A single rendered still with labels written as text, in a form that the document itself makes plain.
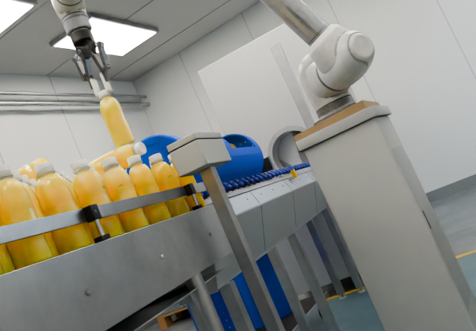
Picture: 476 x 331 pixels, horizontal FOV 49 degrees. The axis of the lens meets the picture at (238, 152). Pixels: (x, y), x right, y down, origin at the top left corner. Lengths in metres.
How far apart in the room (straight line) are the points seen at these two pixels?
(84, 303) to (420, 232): 1.26
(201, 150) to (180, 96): 6.53
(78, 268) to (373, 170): 1.20
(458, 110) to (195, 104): 3.61
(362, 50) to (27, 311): 1.36
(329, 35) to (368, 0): 5.20
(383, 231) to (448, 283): 0.27
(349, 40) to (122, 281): 1.14
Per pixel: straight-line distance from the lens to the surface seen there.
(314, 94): 2.08
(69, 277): 1.05
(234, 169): 2.31
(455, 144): 6.86
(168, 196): 1.51
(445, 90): 6.85
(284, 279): 2.90
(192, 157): 1.51
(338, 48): 1.89
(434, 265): 1.99
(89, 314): 1.06
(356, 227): 2.01
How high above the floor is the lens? 0.83
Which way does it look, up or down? 6 degrees up
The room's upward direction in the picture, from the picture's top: 24 degrees counter-clockwise
